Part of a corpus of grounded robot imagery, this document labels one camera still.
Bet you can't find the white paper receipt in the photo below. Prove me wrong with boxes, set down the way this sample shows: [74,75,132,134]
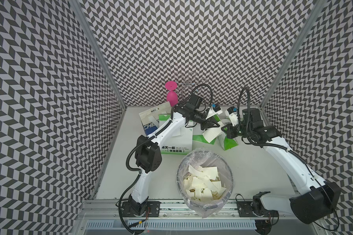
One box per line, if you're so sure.
[203,127,222,143]

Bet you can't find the green white bag with handles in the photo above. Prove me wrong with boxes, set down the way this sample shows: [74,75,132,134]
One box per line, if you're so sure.
[217,131,238,151]

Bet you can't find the green white takeout bag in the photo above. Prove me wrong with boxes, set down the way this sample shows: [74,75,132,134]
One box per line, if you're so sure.
[161,113,193,155]
[193,124,222,145]

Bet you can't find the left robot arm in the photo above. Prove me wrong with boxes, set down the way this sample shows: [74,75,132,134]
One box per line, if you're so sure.
[117,84,220,235]

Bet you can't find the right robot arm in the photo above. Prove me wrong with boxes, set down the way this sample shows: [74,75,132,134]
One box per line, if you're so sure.
[222,87,341,227]

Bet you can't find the pink plastic wine glass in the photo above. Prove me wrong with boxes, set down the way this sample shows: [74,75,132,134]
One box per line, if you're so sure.
[165,81,178,107]

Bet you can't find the trash bin with plastic liner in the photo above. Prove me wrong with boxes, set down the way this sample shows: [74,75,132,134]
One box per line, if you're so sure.
[176,148,234,218]

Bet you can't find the blue paper bag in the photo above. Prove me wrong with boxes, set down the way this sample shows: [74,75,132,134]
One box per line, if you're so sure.
[139,101,171,136]

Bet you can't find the shredded receipt pieces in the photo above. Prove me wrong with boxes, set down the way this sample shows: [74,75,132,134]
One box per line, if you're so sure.
[182,165,227,202]

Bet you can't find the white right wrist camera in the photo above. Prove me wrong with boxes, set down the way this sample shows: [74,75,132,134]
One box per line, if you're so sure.
[225,106,239,126]

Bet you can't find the chrome wire glass rack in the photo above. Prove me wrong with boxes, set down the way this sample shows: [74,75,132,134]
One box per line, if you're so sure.
[175,72,207,101]

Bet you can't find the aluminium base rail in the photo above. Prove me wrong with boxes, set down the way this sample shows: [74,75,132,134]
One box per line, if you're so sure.
[70,199,324,235]

